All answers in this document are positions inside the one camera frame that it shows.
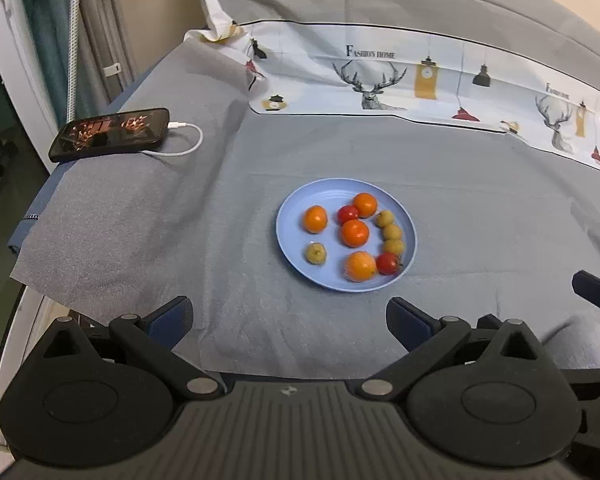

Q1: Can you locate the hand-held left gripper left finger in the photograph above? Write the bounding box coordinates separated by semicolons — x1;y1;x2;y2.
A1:
40;296;227;397

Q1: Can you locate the grey bed cover cloth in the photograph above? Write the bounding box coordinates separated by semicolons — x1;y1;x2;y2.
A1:
9;40;600;381

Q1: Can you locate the white door frame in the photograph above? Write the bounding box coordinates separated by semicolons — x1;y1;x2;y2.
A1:
0;0;61;171

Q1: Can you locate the black white striped pole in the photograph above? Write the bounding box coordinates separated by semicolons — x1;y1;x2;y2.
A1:
62;0;83;123

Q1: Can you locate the white charging cable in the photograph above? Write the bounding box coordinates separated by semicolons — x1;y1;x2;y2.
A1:
140;120;204;157

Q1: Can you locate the grey curtain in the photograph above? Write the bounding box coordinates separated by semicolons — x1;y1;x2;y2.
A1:
77;0;138;106

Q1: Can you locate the white bed frame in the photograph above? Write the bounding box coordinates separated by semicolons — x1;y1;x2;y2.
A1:
0;285;76;451

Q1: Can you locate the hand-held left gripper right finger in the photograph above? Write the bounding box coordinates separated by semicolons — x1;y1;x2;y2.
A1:
361;297;546;398

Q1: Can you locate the blue plate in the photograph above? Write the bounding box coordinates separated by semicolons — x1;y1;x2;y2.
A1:
276;178;417;293

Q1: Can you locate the orange mandarin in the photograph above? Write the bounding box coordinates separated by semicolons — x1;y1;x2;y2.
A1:
344;251;379;282
352;192;379;219
302;205;329;234
341;219;370;248

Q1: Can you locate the white printed bed sheet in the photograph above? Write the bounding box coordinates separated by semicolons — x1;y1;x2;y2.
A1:
184;20;600;177

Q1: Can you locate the teal curtain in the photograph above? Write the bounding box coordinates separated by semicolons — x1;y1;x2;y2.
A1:
17;0;101;121

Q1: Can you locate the black smartphone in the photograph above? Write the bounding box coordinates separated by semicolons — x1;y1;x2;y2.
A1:
48;107;171;163

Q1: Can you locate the person's grey trouser leg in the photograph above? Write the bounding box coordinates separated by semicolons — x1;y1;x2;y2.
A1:
540;314;600;372

